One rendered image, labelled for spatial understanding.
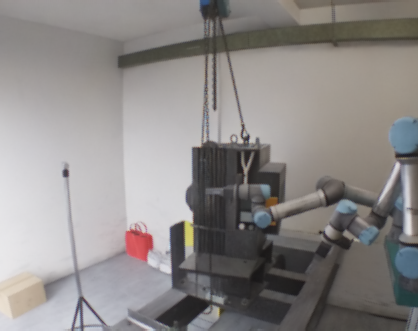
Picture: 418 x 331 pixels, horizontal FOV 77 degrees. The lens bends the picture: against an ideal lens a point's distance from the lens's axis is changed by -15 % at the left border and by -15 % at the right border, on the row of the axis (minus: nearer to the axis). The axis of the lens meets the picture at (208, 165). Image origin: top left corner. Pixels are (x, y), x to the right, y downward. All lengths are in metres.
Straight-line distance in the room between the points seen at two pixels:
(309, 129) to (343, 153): 0.39
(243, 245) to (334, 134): 1.41
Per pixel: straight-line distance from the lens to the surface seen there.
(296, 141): 2.94
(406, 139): 1.04
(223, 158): 1.86
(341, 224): 1.21
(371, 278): 3.10
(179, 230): 2.23
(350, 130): 2.84
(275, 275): 2.35
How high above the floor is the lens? 1.76
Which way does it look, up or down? 8 degrees down
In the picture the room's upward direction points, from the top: straight up
